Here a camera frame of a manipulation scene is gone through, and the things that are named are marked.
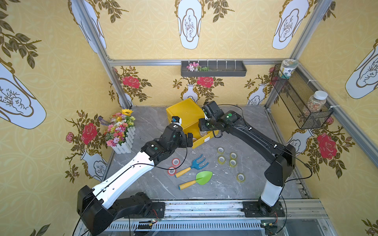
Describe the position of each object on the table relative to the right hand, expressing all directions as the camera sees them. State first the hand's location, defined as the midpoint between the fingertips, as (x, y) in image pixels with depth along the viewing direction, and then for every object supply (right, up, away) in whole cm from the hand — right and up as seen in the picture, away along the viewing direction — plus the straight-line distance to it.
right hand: (206, 121), depth 84 cm
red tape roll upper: (-18, -25, +6) cm, 32 cm away
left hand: (-15, -6, -6) cm, 17 cm away
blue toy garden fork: (-5, -27, +6) cm, 28 cm away
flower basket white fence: (-50, -7, +2) cm, 50 cm away
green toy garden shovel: (-2, -33, +2) cm, 33 cm away
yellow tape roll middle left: (+10, -24, +7) cm, 27 cm away
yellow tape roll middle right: (+17, -25, +6) cm, 31 cm away
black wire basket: (+55, +17, +6) cm, 58 cm away
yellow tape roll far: (+11, -19, +11) cm, 24 cm away
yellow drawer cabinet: (-9, +6, +8) cm, 13 cm away
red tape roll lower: (-19, -30, +3) cm, 36 cm away
